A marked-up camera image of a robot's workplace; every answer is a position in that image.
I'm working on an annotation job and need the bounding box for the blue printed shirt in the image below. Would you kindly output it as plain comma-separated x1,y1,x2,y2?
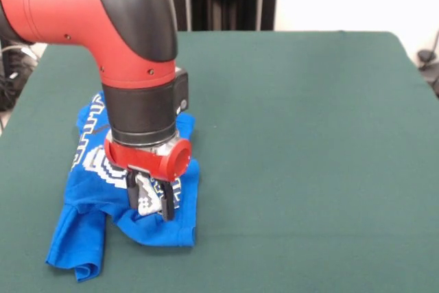
45,90,202,283

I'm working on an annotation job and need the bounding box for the dark green tablecloth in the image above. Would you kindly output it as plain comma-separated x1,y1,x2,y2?
0,30,439,293

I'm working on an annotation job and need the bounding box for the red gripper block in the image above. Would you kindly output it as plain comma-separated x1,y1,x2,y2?
104,130,193,222

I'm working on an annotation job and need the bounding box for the black cable bundle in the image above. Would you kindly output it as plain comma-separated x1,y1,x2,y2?
0,37,39,113

